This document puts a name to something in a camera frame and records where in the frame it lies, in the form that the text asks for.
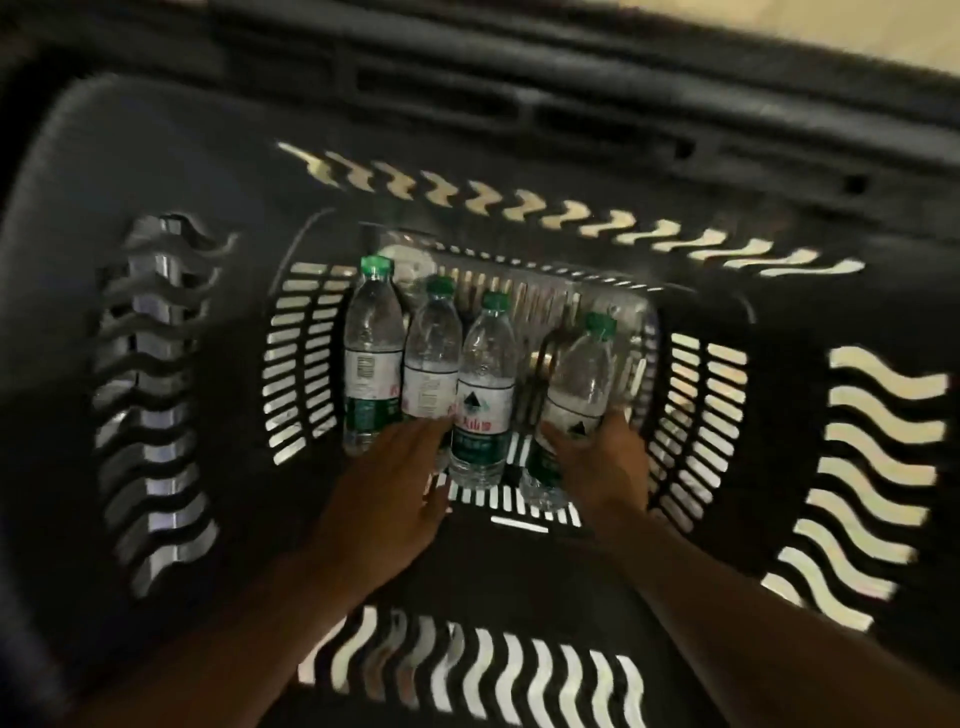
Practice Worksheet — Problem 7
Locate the black shopping basket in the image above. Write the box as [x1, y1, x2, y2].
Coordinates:
[0, 0, 960, 728]

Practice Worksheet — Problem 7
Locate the person's right hand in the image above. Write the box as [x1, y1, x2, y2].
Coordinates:
[539, 410, 654, 541]

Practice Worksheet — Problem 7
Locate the person's left forearm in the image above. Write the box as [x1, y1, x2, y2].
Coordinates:
[74, 554, 376, 728]

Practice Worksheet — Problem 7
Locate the person's right forearm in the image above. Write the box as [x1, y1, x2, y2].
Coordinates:
[607, 509, 960, 728]

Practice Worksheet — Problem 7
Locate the person's left hand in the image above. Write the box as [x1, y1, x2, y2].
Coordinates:
[318, 416, 455, 594]

